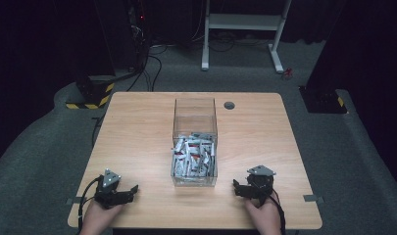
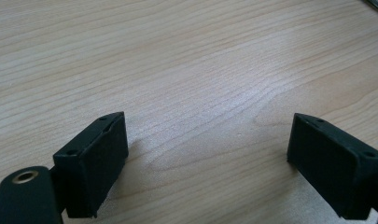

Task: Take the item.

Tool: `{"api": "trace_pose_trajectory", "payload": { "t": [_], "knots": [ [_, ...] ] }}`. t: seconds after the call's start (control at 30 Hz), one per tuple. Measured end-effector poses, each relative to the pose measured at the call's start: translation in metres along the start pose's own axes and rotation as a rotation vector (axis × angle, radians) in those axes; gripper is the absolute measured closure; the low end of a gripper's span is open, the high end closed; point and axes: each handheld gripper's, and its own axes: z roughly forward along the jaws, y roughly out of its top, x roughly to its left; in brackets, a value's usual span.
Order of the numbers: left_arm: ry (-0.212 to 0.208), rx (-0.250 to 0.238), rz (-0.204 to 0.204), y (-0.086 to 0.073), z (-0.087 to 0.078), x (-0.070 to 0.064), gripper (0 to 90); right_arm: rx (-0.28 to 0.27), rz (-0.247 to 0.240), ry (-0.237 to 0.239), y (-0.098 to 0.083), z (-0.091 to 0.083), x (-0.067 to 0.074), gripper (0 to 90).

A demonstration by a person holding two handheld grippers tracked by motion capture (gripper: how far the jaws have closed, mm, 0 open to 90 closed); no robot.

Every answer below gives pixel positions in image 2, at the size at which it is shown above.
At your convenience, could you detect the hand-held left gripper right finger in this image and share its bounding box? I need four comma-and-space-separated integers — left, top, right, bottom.
287, 112, 378, 221

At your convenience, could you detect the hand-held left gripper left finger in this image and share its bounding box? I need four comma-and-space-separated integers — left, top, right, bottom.
52, 111, 130, 219

